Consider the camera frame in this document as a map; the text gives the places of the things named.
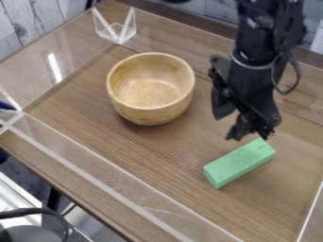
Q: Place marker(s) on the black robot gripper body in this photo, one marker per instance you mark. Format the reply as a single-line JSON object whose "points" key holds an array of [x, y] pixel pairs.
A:
{"points": [[253, 93]]}

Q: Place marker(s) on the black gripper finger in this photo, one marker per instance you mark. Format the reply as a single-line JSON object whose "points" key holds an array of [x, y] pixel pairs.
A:
{"points": [[223, 105], [242, 128]]}

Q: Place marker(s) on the green rectangular block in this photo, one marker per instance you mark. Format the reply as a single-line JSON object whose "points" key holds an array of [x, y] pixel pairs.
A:
{"points": [[231, 166]]}

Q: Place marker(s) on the light wooden bowl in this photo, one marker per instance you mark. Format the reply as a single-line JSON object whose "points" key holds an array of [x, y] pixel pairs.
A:
{"points": [[151, 87]]}

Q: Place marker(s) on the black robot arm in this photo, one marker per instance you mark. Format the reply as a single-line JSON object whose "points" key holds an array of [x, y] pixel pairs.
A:
{"points": [[271, 29]]}

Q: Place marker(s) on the black table leg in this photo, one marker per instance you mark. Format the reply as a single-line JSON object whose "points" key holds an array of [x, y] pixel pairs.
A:
{"points": [[54, 199]]}

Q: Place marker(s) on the clear acrylic tray enclosure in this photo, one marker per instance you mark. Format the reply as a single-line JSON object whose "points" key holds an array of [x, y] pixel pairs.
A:
{"points": [[137, 176]]}

